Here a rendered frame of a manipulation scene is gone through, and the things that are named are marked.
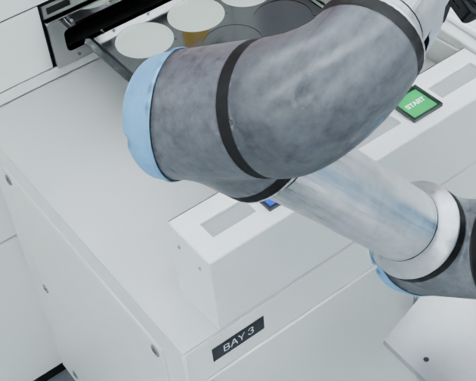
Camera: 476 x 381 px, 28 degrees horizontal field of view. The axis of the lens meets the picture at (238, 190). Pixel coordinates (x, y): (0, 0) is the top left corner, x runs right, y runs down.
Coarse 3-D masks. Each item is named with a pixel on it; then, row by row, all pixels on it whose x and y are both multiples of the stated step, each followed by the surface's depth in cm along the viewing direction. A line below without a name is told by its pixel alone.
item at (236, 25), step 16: (176, 0) 169; (272, 0) 167; (288, 0) 167; (304, 0) 166; (144, 16) 166; (160, 16) 166; (224, 16) 165; (240, 16) 164; (256, 16) 164; (272, 16) 164; (288, 16) 163; (304, 16) 163; (112, 32) 164; (176, 32) 162; (192, 32) 162; (208, 32) 162; (224, 32) 161; (240, 32) 161; (256, 32) 161; (272, 32) 161; (112, 48) 160; (128, 64) 157
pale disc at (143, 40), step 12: (144, 24) 164; (156, 24) 164; (120, 36) 162; (132, 36) 162; (144, 36) 162; (156, 36) 162; (168, 36) 162; (120, 48) 160; (132, 48) 160; (144, 48) 160; (156, 48) 159
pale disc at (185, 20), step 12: (192, 0) 169; (204, 0) 168; (168, 12) 166; (180, 12) 166; (192, 12) 166; (204, 12) 166; (216, 12) 166; (180, 24) 164; (192, 24) 164; (204, 24) 163; (216, 24) 163
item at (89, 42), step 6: (84, 42) 163; (90, 42) 161; (90, 48) 162; (96, 48) 160; (102, 48) 160; (102, 54) 159; (108, 54) 159; (108, 60) 158; (114, 60) 157; (114, 66) 157; (120, 66) 156; (120, 72) 156; (126, 72) 155; (126, 78) 154
